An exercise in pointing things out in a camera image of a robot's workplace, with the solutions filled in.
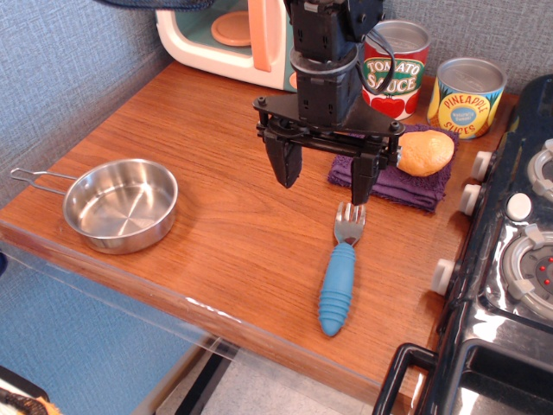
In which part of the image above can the pineapple slices can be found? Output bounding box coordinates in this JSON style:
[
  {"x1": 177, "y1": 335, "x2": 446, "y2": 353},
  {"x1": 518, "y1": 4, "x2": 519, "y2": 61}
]
[{"x1": 427, "y1": 57, "x2": 507, "y2": 139}]

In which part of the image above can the white stove knob rear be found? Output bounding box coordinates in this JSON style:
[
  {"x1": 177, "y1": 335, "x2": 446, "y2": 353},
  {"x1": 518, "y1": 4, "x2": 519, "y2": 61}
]
[{"x1": 471, "y1": 151, "x2": 493, "y2": 182}]

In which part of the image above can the white stove knob front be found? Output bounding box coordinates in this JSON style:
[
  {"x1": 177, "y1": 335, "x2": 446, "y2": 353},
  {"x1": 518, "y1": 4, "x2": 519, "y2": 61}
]
[{"x1": 430, "y1": 259, "x2": 455, "y2": 296}]

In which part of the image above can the blue handled fork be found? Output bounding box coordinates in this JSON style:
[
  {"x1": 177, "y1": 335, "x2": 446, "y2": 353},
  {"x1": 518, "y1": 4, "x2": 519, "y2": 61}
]
[{"x1": 319, "y1": 202, "x2": 365, "y2": 336}]

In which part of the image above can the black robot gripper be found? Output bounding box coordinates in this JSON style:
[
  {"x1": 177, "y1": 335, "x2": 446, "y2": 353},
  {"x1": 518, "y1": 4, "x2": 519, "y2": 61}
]
[{"x1": 253, "y1": 70, "x2": 405, "y2": 206}]

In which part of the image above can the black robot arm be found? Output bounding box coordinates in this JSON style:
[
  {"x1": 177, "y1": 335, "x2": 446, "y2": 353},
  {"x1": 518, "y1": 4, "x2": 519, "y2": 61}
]
[{"x1": 253, "y1": 1, "x2": 405, "y2": 206}]

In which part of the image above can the black toy stove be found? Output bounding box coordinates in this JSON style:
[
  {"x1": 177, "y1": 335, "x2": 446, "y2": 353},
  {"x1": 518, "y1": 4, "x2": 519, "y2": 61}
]
[{"x1": 373, "y1": 75, "x2": 552, "y2": 414}]

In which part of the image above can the white stove knob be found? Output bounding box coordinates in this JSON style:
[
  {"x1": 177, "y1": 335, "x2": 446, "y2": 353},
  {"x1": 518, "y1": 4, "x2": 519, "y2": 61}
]
[
  {"x1": 459, "y1": 184, "x2": 481, "y2": 216},
  {"x1": 430, "y1": 259, "x2": 455, "y2": 296},
  {"x1": 471, "y1": 151, "x2": 493, "y2": 182}
]

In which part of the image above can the purple folded cloth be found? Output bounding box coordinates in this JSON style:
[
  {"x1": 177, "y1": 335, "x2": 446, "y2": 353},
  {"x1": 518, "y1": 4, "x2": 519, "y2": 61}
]
[{"x1": 327, "y1": 123, "x2": 461, "y2": 214}]

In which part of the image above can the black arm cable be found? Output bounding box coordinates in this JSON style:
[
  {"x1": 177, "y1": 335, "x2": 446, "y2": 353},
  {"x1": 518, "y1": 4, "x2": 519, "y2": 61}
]
[{"x1": 354, "y1": 29, "x2": 397, "y2": 97}]

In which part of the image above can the tomato sauce can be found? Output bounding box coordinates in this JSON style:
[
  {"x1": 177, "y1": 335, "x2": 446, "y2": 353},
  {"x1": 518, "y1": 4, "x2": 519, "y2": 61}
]
[{"x1": 363, "y1": 20, "x2": 430, "y2": 120}]

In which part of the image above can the clear acrylic table guard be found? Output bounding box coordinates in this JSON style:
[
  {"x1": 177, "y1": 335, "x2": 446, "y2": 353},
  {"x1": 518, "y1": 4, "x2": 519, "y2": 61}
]
[{"x1": 1, "y1": 241, "x2": 372, "y2": 414}]

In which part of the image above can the stainless steel pot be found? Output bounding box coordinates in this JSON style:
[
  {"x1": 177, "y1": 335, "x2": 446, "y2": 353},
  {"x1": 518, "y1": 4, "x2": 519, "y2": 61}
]
[{"x1": 10, "y1": 158, "x2": 179, "y2": 255}]

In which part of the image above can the toy chicken drumstick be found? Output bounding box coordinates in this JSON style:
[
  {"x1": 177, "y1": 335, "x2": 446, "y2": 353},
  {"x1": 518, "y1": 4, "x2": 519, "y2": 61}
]
[{"x1": 397, "y1": 130, "x2": 454, "y2": 177}]

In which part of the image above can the toy microwave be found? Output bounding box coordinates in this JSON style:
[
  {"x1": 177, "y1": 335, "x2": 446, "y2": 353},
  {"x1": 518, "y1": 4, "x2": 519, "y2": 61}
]
[{"x1": 156, "y1": 0, "x2": 296, "y2": 92}]

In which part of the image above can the white stove knob middle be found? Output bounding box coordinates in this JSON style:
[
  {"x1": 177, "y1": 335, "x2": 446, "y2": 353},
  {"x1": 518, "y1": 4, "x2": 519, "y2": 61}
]
[{"x1": 459, "y1": 184, "x2": 481, "y2": 216}]

